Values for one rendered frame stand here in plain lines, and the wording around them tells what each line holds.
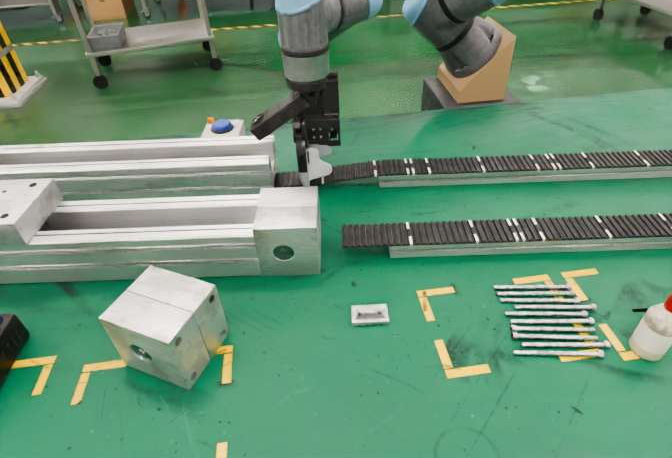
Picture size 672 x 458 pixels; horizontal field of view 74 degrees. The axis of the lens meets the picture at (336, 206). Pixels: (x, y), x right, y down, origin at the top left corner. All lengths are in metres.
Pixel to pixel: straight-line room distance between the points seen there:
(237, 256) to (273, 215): 0.08
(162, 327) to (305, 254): 0.23
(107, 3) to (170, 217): 5.03
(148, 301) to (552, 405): 0.48
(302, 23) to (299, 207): 0.27
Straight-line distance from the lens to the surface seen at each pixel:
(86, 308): 0.75
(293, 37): 0.71
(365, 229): 0.71
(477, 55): 1.17
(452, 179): 0.87
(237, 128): 0.97
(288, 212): 0.65
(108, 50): 3.72
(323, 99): 0.76
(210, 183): 0.84
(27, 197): 0.79
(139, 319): 0.57
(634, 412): 0.64
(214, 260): 0.70
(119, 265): 0.75
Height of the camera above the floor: 1.28
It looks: 38 degrees down
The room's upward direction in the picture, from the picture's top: 3 degrees counter-clockwise
